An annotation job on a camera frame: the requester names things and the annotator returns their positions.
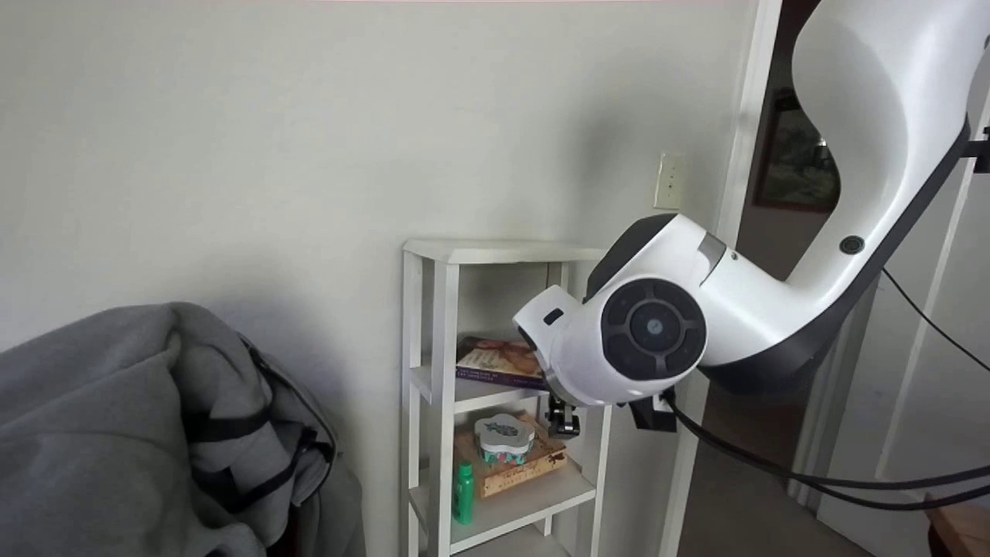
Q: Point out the white shelf unit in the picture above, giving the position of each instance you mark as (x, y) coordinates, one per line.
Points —
(457, 292)

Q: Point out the white light switch plate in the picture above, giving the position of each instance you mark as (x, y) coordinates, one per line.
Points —
(670, 182)

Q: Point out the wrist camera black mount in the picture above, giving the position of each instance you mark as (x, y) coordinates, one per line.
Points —
(655, 412)

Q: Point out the paperback book with orange cover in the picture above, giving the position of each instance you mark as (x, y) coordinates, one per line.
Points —
(509, 364)

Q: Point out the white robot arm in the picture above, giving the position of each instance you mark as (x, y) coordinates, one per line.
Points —
(887, 87)

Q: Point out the small green bottle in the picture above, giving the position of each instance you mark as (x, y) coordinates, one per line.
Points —
(466, 492)

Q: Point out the grey hoodie garment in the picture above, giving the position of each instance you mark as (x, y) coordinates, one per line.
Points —
(158, 431)

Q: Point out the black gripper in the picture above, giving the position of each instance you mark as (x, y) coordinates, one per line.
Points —
(561, 419)

